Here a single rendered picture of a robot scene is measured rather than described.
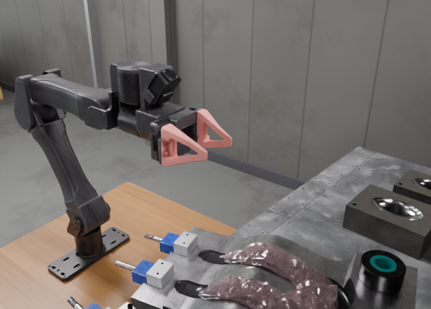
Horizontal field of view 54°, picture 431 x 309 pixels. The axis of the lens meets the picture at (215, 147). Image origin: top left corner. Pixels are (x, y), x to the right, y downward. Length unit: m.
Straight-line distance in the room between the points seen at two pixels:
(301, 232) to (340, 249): 0.11
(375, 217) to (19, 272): 0.87
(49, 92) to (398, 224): 0.85
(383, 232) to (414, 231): 0.08
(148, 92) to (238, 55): 2.18
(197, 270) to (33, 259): 0.42
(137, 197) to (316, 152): 1.66
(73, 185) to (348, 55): 1.85
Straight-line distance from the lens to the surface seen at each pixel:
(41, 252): 1.15
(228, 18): 2.86
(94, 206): 1.00
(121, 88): 0.73
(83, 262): 1.07
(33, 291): 1.05
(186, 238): 0.98
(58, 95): 0.90
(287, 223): 1.18
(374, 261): 0.88
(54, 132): 1.00
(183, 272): 0.93
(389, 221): 1.13
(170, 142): 0.65
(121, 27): 3.59
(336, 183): 1.40
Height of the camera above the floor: 1.47
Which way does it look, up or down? 25 degrees down
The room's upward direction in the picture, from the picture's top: straight up
